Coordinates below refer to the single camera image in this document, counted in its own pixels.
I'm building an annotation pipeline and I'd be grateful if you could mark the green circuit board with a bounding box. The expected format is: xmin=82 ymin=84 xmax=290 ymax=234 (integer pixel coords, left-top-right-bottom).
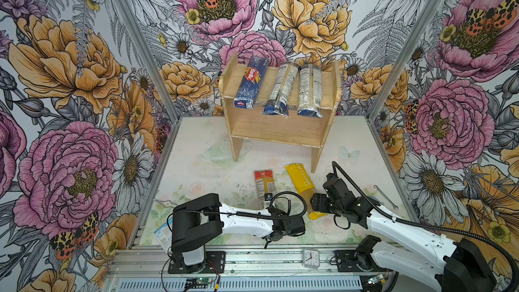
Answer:
xmin=183 ymin=278 xmax=216 ymax=292

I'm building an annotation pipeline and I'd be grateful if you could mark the yellow spaghetti bag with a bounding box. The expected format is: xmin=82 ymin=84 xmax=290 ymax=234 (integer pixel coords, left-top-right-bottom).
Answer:
xmin=285 ymin=164 xmax=326 ymax=220

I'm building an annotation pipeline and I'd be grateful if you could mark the red spaghetti bag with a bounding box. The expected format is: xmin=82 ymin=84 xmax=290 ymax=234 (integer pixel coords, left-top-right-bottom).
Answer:
xmin=254 ymin=170 xmax=276 ymax=210

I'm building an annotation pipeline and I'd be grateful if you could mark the blue-end spaghetti bag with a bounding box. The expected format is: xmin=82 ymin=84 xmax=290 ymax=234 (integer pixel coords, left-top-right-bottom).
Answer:
xmin=263 ymin=62 xmax=300 ymax=117
xmin=297 ymin=64 xmax=322 ymax=118

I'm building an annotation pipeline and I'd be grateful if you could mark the small white blue packet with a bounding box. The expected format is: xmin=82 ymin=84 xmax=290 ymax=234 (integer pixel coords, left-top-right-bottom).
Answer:
xmin=154 ymin=221 xmax=172 ymax=251

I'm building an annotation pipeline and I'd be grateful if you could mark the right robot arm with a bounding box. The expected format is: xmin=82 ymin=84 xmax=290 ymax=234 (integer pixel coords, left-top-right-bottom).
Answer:
xmin=310 ymin=173 xmax=497 ymax=291

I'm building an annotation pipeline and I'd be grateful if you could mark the blue Barilla spaghetti box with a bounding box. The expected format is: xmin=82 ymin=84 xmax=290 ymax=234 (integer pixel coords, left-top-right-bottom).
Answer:
xmin=234 ymin=56 xmax=270 ymax=110

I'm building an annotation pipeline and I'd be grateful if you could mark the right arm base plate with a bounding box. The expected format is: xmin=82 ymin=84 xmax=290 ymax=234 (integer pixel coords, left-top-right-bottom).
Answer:
xmin=329 ymin=250 xmax=391 ymax=273

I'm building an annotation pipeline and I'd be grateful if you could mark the aluminium front rail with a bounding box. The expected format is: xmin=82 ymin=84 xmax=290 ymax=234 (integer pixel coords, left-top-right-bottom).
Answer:
xmin=101 ymin=245 xmax=459 ymax=292

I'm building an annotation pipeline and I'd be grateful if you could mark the metal rod tool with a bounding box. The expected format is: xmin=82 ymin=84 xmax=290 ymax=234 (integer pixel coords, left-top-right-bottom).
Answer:
xmin=374 ymin=185 xmax=399 ymax=210

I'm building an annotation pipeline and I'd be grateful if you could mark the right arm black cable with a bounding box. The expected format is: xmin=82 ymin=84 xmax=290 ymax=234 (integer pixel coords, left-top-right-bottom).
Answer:
xmin=331 ymin=161 xmax=519 ymax=292

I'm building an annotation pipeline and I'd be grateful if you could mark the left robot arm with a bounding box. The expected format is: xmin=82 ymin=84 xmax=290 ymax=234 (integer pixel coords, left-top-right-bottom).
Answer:
xmin=168 ymin=191 xmax=308 ymax=266

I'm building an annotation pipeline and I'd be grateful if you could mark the small white clock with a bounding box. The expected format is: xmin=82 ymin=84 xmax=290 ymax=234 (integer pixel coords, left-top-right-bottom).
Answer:
xmin=302 ymin=249 xmax=320 ymax=269

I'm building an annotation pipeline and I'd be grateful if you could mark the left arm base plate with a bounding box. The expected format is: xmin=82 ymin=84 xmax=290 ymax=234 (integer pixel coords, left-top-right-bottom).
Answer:
xmin=167 ymin=249 xmax=227 ymax=274

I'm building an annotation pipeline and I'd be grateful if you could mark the wooden two-tier shelf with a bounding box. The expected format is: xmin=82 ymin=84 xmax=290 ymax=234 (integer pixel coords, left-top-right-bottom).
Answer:
xmin=219 ymin=54 xmax=342 ymax=173

